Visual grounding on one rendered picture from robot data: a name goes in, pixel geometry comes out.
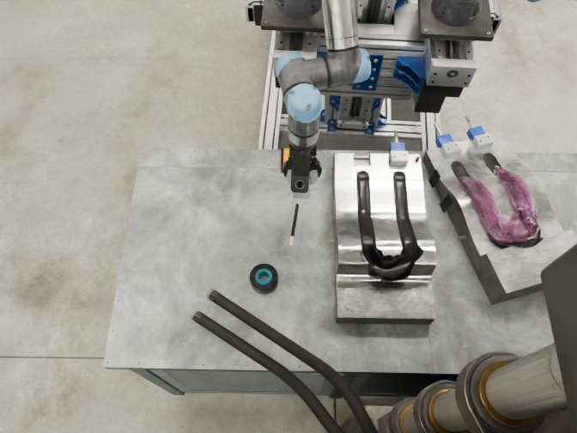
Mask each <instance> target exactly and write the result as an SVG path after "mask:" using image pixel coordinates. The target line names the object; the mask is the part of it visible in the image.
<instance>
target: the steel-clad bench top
mask: <svg viewBox="0 0 577 433"><path fill-rule="evenodd" d="M334 153H354V156H369V154H389V151H378V150H325V157H324V151H323V150H317V155H316V157H317V158H318V161H319V162H321V164H322V173H321V175H320V177H319V179H318V180H317V181H316V182H315V183H314V184H313V185H312V184H311V197H310V198H293V192H292V191H291V188H290V187H291V184H289V183H288V182H287V180H286V178H285V176H284V174H283V173H281V150H280V149H181V148H141V152H140V157H139V163H138V168H137V177H136V182H135V186H134V192H133V197H132V201H131V211H130V215H129V221H128V226H127V231H126V236H125V245H124V250H123V255H122V260H121V265H120V270H119V275H118V284H117V289H116V294H115V299H114V304H113V310H112V318H111V324H110V328H109V333H108V339H107V343H106V353H105V357H104V363H103V368H143V369H233V370H268V369H266V368H264V367H263V366H261V365H260V364H258V363H256V362H255V361H253V360H252V359H251V358H250V357H248V356H246V355H245V354H243V353H242V352H240V351H238V350H237V349H235V348H234V347H233V346H232V345H230V344H228V343H227V342H225V341H224V340H222V339H221V338H219V337H217V336H216V335H215V334H213V333H212V332H210V331H208V330H207V329H205V328H204V327H202V326H200V325H199V324H198V323H197V322H195V321H194V320H192V319H191V318H190V315H191V312H192V311H193V310H194V309H197V310H198V311H200V312H201V313H203V314H205V315H206V316H208V317H210V318H211V319H212V320H214V321H215V322H217V323H218V324H220V325H221V326H224V327H225V328H227V329H228V330H229V331H230V332H232V333H234V334H235V335H237V336H238V337H240V338H242V339H244V340H245V341H246V342H247V343H249V344H250V345H252V346H254V347H256V348H257V349H259V350H260V351H262V352H263V353H264V354H266V355H267V356H269V357H271V358H273V359H274V360H276V361H277V362H279V363H280V364H281V365H282V366H284V367H285V368H287V369H288V370H289V371H316V370H314V369H312V368H311V367H309V366H308V365H306V364H305V363H303V362H302V361H301V360H299V359H298V358H296V357H294V356H293V355H291V354H290V353H288V352H287V351H285V350H284V349H283V348H282V347H280V346H279V345H277V344H275V343H274V342H272V341H271V340H269V339H268V338H266V337H265V336H264V335H262V334H261V333H259V332H257V331H256V330H254V329H253V328H251V327H250V326H248V325H247V324H246V323H244V322H243V321H241V320H239V319H238V318H236V317H235V316H233V315H232V314H230V313H229V312H228V311H226V310H225V309H223V308H221V307H220V306H219V305H217V304H216V303H214V302H212V301H211V300H210V299H209V298H207V297H206V295H207V292H208V291H209V290H210V289H214V290H216V291H217V292H219V293H220V294H222V295H223V296H225V297H227V299H229V300H230V301H232V302H234V303H236V304H237V305H239V306H240V307H242V308H243V309H245V310H246V311H247V312H249V313H250V314H252V315H254V316H255V317H257V318H259V319H260V320H261V321H263V322H264V323H266V324H267V325H269V326H271V327H272V328H274V329H275V330H277V331H278V332H279V333H281V334H283V335H284V336H286V337H287V338H289V339H291V340H292V341H294V342H295V343H296V344H298V345H299V346H301V347H302V348H304V349H306V350H307V351H309V352H311V353H312V354H314V356H316V357H318V358H319V359H321V360H322V361H324V362H325V363H327V364H328V365H330V366H331V367H332V368H333V369H335V370H336V372H371V373H417V374H459V373H460V372H461V370H462V368H463V367H464V366H465V365H467V364H468V363H469V362H470V361H472V360H474V359H476V358H478V357H480V356H481V355H484V354H486V353H488V352H492V351H506V352H511V353H513V354H515V355H518V356H520V357H524V356H527V355H529V354H531V353H533V352H534V351H538V350H540V349H542V348H544V347H545V346H548V345H551V344H553V343H555V342H554V338H553V334H552V330H551V325H550V318H549V314H548V309H547V306H546V301H545V297H544V291H543V290H540V291H538V292H535V293H531V294H529V295H526V296H521V297H518V298H514V299H512V300H508V301H505V302H500V303H497V304H495V305H491V303H490V301H489V299H488V297H487V295H486V293H485V291H484V289H483V286H482V284H481V282H480V280H479V278H478V276H477V274H476V272H475V270H474V268H473V265H472V263H471V261H470V259H469V257H468V255H467V253H466V251H465V249H464V246H463V244H462V242H461V241H460V240H459V236H458V234H457V232H456V230H455V228H454V226H453V224H452V221H451V219H450V217H449V216H448V214H447V212H446V211H445V213H443V210H442V209H441V207H440V203H441V202H442V201H441V199H440V196H439V194H438V192H437V191H436V189H435V186H434V187H433V188H432V186H431V185H430V183H429V181H428V180H429V178H430V176H429V174H428V171H427V169H426V167H425V165H424V163H423V161H422V159H423V157H424V155H425V153H426V151H408V154H420V157H421V164H422V181H423V190H424V199H425V208H426V215H427V219H428V225H429V227H430V230H431V233H432V236H433V238H434V244H435V249H436V258H437V266H436V267H435V269H434V272H433V274H432V276H431V283H432V291H433V299H434V314H435V320H434V321H433V322H432V323H431V324H430V325H408V324H359V323H336V303H335V266H334V244H332V243H328V239H332V238H334V227H333V188H332V165H333V159H334ZM514 154H515V155H516V157H517V158H518V160H519V161H520V162H521V163H522V164H523V165H524V166H525V167H527V168H528V169H530V170H531V171H532V172H533V173H534V174H535V175H536V176H537V177H538V178H539V179H540V181H541V182H542V184H543V186H544V190H545V191H546V194H547V196H548V199H549V201H550V205H551V208H552V210H553V212H554V214H555V216H556V219H557V221H558V222H559V224H560V226H561V227H562V230H563V232H564V231H567V230H570V229H572V230H573V231H574V233H575V235H576V236H577V154H576V153H514ZM296 204H299V209H298V214H297V220H296V225H295V235H294V241H293V246H291V245H289V241H290V236H291V230H292V225H293V220H294V214H295V205H296ZM259 264H269V265H272V266H273V267H274V268H275V269H276V271H277V275H278V284H277V287H276V288H275V289H274V290H273V291H271V293H268V294H260V293H258V292H257V291H255V290H254V289H253V288H252V286H251V282H250V272H251V270H252V268H253V267H254V266H256V265H259Z"/></svg>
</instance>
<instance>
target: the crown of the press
mask: <svg viewBox="0 0 577 433"><path fill-rule="evenodd" d="M540 277H541V281H542V285H543V290H544V297H545V301H546V306H547V309H548V314H549V318H550V325H551V330H552V334H553V338H554V342H555V347H556V354H557V358H558V363H559V367H560V371H561V375H562V383H563V386H564V391H565V395H566V400H567V403H568V411H569V416H570V419H571V424H572V428H573V432H574V433H577V243H576V244H575V245H573V246H572V247H571V248H569V249H568V250H567V251H566V252H565V253H563V254H562V255H561V256H560V257H558V258H557V259H555V260H554V261H553V262H552V263H550V264H549V265H547V266H546V267H545V268H543V270H542V271H541V275H540Z"/></svg>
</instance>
